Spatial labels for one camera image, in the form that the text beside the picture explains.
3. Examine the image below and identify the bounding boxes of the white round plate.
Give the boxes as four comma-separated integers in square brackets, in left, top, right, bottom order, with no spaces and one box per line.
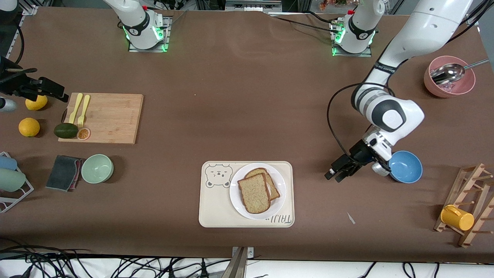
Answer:
[229,163,288,221]

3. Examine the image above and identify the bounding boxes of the plain bread slice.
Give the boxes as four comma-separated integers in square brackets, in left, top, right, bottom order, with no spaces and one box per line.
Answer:
[237,173,271,214]

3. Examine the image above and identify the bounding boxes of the yellow plastic knife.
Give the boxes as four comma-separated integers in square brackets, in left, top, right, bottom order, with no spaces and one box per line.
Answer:
[69,93,83,125]

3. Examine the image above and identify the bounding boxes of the yellow lemon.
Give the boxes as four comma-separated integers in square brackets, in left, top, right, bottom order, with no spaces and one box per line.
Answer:
[25,95,49,111]

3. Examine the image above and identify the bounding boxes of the yellow plastic fork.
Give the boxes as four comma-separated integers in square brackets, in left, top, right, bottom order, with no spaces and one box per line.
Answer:
[78,95,91,128]

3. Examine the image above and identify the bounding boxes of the dark green avocado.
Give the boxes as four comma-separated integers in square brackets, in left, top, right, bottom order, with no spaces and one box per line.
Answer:
[54,123,79,139]

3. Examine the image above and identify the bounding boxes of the round yellow orange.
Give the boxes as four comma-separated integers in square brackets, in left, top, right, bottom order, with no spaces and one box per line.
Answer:
[19,118,41,138]

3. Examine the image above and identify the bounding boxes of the blue bowl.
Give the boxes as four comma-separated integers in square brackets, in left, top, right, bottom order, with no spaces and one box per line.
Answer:
[388,151,423,184]

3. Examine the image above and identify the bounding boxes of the bamboo cutting board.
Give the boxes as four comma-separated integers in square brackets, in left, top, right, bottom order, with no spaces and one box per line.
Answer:
[58,93,144,145]

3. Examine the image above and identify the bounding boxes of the bread slice under egg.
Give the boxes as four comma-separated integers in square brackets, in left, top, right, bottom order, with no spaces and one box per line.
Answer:
[244,168,281,202]

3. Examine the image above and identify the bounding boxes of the grey folded cloth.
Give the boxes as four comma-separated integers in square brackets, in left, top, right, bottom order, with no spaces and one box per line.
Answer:
[46,155,84,192]

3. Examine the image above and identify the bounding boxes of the pale green bowl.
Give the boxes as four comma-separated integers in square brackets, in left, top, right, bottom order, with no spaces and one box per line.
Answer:
[81,154,114,184]

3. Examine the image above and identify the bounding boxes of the sage green cup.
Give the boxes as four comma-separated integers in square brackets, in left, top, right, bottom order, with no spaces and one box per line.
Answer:
[0,169,27,193]

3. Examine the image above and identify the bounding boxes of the yellow mug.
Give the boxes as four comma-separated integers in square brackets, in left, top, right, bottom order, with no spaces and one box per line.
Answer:
[440,205,475,232]

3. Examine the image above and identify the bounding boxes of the wooden peg rack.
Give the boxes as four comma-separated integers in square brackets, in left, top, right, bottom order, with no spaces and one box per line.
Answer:
[434,163,494,248]

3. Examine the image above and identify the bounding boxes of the metal ladle spoon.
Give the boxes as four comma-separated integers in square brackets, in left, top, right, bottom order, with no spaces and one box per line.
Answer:
[430,59,490,85]

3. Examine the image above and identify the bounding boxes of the cream bear print tray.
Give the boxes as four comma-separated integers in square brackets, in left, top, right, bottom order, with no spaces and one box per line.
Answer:
[198,161,295,228]

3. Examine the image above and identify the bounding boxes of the pink bowl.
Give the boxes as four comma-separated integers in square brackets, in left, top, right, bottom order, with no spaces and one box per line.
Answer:
[424,56,476,98]

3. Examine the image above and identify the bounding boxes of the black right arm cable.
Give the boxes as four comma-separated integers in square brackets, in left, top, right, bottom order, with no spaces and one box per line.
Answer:
[13,25,24,67]

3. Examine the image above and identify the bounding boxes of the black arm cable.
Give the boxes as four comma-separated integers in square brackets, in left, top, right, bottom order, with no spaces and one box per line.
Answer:
[13,25,24,67]
[327,83,395,164]

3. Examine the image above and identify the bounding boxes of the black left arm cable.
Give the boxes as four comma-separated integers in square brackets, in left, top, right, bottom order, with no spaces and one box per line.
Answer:
[327,83,395,164]

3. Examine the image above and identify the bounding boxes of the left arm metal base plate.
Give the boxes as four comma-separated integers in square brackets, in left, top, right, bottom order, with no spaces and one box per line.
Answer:
[330,19,372,58]

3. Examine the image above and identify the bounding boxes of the white wire rack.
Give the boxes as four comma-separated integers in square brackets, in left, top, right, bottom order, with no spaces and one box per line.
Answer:
[0,152,35,214]

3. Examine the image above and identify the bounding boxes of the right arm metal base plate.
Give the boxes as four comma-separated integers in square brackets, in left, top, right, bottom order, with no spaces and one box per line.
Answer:
[128,16,171,53]

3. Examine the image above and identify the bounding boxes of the black cables behind table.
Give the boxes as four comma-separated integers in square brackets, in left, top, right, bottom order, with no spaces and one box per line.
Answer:
[266,11,340,34]

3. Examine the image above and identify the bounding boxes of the black cable bundle below table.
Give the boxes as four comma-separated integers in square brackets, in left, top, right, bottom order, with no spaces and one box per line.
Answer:
[0,237,228,278]

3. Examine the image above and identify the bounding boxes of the aluminium frame post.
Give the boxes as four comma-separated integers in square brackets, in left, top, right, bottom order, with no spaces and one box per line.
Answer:
[465,0,494,27]

